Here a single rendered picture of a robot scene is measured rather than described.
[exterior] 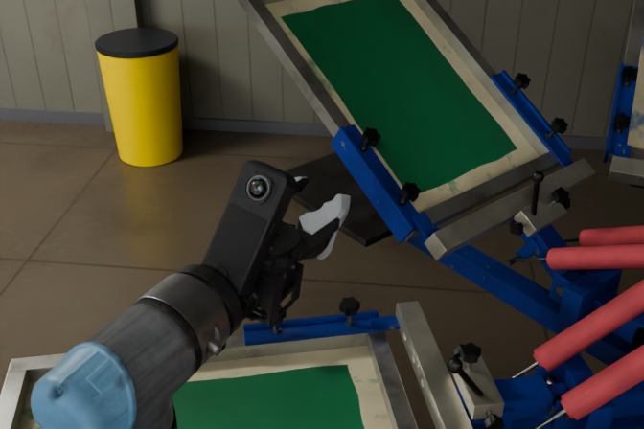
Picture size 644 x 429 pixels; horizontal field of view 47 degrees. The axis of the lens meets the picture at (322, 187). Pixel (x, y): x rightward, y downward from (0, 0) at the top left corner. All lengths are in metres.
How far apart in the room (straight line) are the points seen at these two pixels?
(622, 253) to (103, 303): 2.39
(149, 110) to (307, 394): 2.96
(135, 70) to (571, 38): 2.49
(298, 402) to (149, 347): 0.98
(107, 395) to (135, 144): 3.90
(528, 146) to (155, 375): 1.64
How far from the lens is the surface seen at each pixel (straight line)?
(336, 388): 1.55
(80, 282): 3.57
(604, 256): 1.64
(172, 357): 0.57
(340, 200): 0.74
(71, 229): 3.98
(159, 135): 4.38
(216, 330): 0.61
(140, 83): 4.22
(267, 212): 0.62
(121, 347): 0.56
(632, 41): 2.39
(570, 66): 4.62
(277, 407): 1.52
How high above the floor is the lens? 2.06
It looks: 30 degrees down
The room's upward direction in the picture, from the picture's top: straight up
